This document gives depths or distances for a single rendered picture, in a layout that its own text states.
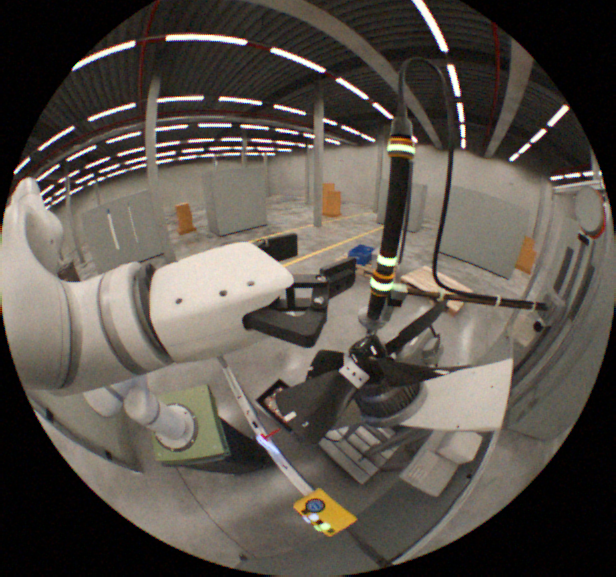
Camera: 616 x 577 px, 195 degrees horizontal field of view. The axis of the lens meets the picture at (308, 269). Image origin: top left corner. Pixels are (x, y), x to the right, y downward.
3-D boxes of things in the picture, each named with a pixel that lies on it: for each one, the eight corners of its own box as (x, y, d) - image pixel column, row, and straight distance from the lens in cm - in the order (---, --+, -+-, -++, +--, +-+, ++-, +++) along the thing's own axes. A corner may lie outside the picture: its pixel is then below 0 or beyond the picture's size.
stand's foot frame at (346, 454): (397, 446, 189) (401, 444, 182) (360, 483, 178) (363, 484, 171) (347, 403, 187) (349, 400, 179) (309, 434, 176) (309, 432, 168)
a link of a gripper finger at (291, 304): (243, 306, 15) (294, 283, 17) (273, 341, 12) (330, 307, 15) (236, 277, 14) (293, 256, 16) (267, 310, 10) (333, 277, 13)
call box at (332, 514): (351, 513, 80) (358, 519, 70) (326, 529, 81) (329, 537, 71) (319, 487, 77) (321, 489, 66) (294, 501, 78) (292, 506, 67)
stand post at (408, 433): (371, 451, 181) (456, 400, 78) (363, 458, 179) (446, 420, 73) (367, 447, 181) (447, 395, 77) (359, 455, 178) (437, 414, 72)
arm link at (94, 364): (90, 245, 15) (138, 290, 22) (13, 297, 24) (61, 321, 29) (109, 383, 12) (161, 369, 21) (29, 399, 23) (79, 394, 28)
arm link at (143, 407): (128, 415, 79) (79, 373, 65) (151, 375, 80) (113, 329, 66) (151, 431, 71) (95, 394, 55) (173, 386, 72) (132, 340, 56)
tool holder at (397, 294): (393, 312, 47) (404, 279, 42) (395, 333, 42) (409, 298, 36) (358, 307, 46) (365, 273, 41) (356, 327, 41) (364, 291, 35)
